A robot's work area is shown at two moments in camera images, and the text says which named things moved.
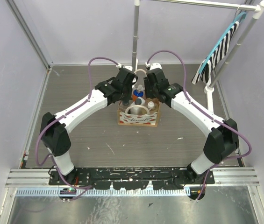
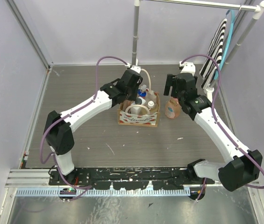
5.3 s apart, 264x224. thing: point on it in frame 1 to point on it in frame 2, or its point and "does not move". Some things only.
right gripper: (148, 94) to (170, 83)
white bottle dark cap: (139, 101) does not move
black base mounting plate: (136, 178) does not move
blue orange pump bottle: (137, 92) does not move
